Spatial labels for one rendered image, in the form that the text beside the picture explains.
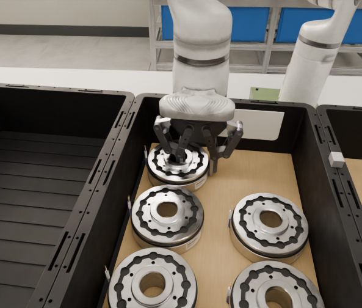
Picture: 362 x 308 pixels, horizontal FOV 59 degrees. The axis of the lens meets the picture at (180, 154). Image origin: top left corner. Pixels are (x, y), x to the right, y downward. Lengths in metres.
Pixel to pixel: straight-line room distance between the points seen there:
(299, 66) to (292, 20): 1.64
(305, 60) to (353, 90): 0.40
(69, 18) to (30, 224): 3.06
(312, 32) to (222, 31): 0.40
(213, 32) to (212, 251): 0.28
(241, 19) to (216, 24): 1.98
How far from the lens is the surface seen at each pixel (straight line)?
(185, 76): 0.40
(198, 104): 0.38
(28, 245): 0.51
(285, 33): 2.44
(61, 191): 0.55
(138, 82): 1.08
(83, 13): 3.42
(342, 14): 0.75
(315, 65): 0.78
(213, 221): 0.48
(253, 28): 2.39
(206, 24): 0.37
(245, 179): 0.55
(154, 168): 0.51
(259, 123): 0.57
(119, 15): 3.33
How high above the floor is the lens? 1.22
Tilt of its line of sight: 42 degrees down
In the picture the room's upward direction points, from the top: straight up
